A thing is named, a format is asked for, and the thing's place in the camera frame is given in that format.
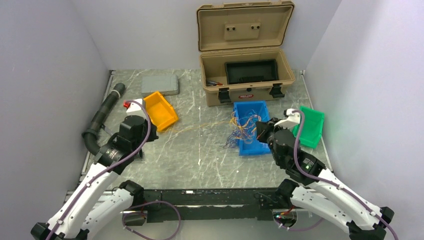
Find purple thin cable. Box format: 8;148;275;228
223;114;263;149

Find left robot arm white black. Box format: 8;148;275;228
30;115;158;240

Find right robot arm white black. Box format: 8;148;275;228
255;110;399;240

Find blue plastic bin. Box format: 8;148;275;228
232;101;271;156

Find orange plastic bin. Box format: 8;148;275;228
143;91;179;132

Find green plastic bin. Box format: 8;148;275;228
299;106;325;149

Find silver wrench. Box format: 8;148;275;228
101;124;114;136

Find grey plastic case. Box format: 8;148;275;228
141;74;180;97

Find black tray in toolbox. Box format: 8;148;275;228
224;59;279;85

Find screwdrivers in toolbox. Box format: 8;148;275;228
206;80;224;87

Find tan open toolbox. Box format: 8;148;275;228
196;0;295;107

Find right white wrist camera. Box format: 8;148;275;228
273;108;301;129

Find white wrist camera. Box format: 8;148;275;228
273;108;301;129
123;98;146;118

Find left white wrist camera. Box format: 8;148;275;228
123;98;146;118

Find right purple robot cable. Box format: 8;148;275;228
273;109;400;240

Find black corrugated hose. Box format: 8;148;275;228
81;82;126;157

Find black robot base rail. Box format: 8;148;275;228
66;180;309;223

